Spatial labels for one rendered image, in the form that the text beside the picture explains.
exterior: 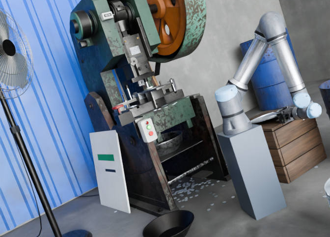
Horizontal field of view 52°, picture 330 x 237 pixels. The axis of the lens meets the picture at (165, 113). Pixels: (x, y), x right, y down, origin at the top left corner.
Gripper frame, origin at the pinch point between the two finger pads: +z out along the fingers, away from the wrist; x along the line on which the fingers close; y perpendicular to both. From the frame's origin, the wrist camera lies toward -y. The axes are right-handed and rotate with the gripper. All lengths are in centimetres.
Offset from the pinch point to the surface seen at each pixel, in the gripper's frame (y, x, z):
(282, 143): 8.2, 15.0, -4.8
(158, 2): 26, -104, 51
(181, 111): 44, -23, 38
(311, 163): -9.3, 35.3, 1.2
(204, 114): 30, -16, 37
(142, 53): 53, -71, 46
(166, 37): 25, -81, 65
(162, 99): 53, -36, 41
